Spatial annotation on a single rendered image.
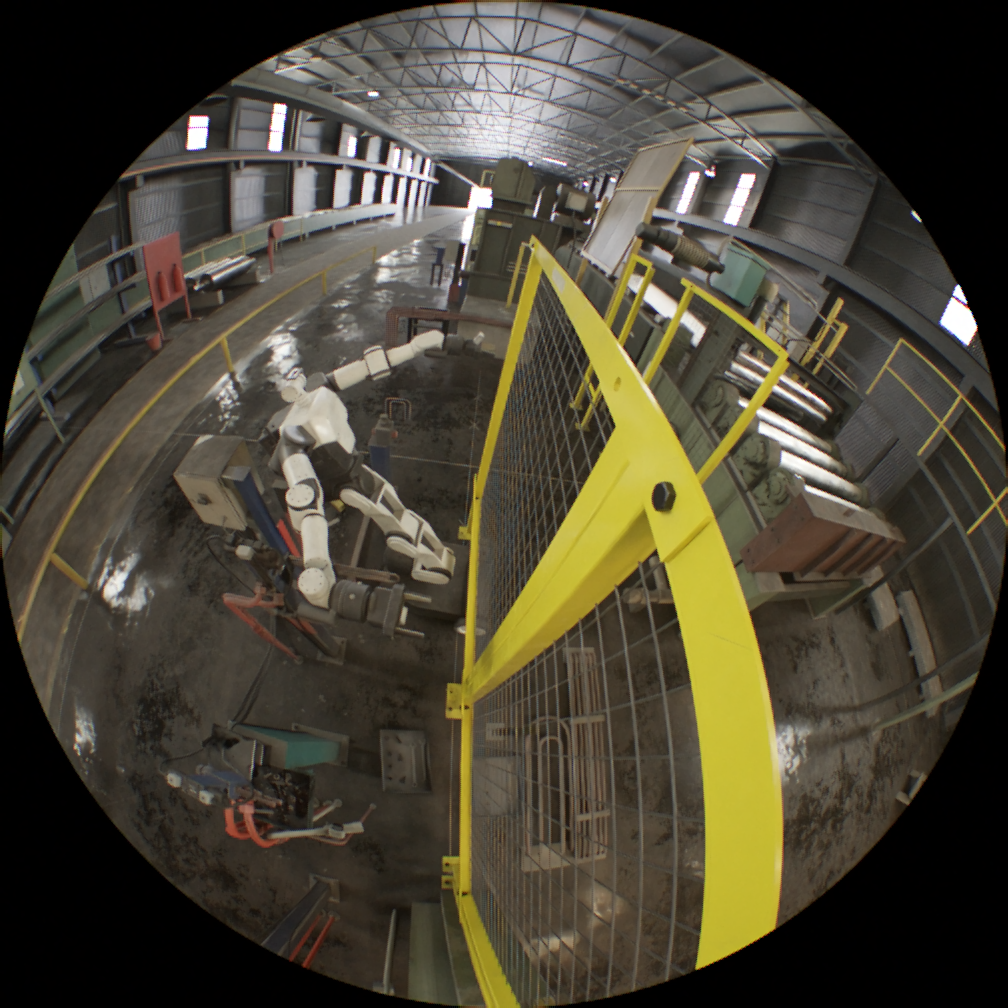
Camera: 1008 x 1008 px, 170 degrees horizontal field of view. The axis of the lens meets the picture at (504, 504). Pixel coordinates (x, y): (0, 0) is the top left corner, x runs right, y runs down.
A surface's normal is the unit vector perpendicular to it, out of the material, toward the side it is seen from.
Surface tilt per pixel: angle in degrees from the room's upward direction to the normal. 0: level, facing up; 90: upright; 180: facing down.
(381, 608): 6
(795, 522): 90
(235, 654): 0
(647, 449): 90
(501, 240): 90
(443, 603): 0
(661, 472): 90
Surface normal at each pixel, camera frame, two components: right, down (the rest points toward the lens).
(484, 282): 0.00, 0.77
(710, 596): -0.98, -0.13
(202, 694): 0.21, -0.62
